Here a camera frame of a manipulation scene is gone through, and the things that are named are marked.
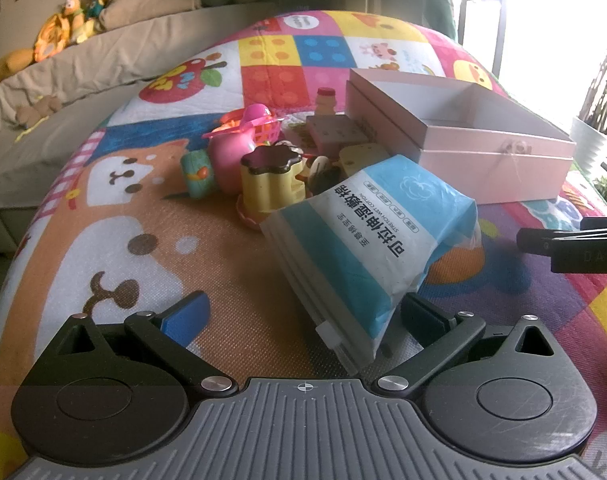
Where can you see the pink cardboard box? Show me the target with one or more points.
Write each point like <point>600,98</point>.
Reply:
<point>483,172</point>

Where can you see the yellow toy cheese block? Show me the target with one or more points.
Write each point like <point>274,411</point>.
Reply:
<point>362,157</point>

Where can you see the orange toy bowl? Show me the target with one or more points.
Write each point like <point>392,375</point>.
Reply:
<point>232,121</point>

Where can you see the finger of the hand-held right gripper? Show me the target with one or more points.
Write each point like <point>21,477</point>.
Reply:
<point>573,252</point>
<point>603,224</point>

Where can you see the yellow toy bottle red cap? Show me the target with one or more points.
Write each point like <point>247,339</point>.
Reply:
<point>327,103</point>

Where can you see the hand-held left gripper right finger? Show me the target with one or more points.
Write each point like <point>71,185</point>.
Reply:
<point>428,319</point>

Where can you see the small brown teddy bear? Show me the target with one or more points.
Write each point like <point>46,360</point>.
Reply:
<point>38,110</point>

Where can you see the pink toy strainer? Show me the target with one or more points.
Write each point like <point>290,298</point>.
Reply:
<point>256,112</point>

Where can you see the brown wooden toy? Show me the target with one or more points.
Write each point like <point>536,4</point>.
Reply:
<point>321,172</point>

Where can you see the green toy can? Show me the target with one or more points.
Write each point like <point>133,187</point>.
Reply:
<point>198,174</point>

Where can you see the white plant pot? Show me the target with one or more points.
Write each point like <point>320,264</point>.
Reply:
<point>591,147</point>

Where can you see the beige pillow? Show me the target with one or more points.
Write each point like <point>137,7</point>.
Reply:
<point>148,2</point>

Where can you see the dry branch plant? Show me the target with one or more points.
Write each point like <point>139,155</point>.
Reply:
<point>606,85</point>

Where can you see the green curtain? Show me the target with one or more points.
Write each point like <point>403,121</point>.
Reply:
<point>438,0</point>

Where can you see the grey covered sofa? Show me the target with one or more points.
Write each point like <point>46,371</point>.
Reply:
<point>108,65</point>

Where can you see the blue white wet wipes packet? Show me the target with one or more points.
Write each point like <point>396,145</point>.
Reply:
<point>343,232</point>

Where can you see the pink toy basket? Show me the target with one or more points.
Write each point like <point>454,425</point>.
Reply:
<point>269,133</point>

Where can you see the yellow flower-shaped toy cup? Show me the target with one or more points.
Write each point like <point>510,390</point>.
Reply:
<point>269,190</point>

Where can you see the beige wooden toy block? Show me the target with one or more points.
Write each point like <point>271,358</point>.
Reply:
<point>333,132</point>

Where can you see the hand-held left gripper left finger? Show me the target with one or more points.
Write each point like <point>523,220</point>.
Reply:
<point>186,317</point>

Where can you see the colourful printed play mat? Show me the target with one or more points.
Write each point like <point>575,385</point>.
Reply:
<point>133,245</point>

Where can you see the yellow long plush toy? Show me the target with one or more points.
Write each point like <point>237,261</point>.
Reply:
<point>8,65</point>

